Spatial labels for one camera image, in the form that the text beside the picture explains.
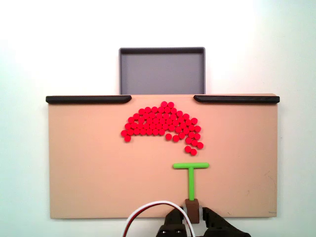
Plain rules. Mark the red cylindrical granule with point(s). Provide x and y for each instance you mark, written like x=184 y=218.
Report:
x=161 y=109
x=171 y=116
x=191 y=127
x=142 y=131
x=197 y=136
x=136 y=132
x=191 y=134
x=142 y=117
x=179 y=113
x=168 y=136
x=170 y=104
x=134 y=126
x=149 y=121
x=127 y=138
x=197 y=128
x=130 y=132
x=184 y=127
x=128 y=126
x=173 y=111
x=158 y=126
x=136 y=116
x=141 y=111
x=154 y=109
x=181 y=119
x=140 y=126
x=165 y=127
x=200 y=145
x=174 y=122
x=188 y=122
x=181 y=135
x=171 y=128
x=124 y=133
x=130 y=120
x=153 y=115
x=161 y=121
x=155 y=132
x=178 y=129
x=161 y=132
x=185 y=116
x=193 y=152
x=147 y=115
x=163 y=104
x=194 y=142
x=194 y=120
x=142 y=122
x=147 y=109
x=168 y=121
x=159 y=115
x=148 y=132
x=188 y=148
x=167 y=109
x=188 y=140
x=152 y=126
x=155 y=121
x=175 y=138
x=146 y=126
x=165 y=115

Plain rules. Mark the beige flat board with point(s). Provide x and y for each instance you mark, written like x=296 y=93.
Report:
x=98 y=172

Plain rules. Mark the grey shallow container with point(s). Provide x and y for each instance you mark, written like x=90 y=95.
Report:
x=161 y=71

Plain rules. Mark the green T-shaped pusher tool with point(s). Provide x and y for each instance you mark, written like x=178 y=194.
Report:
x=190 y=182

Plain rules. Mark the black edge rail strip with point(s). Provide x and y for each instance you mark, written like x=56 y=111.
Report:
x=89 y=99
x=237 y=99

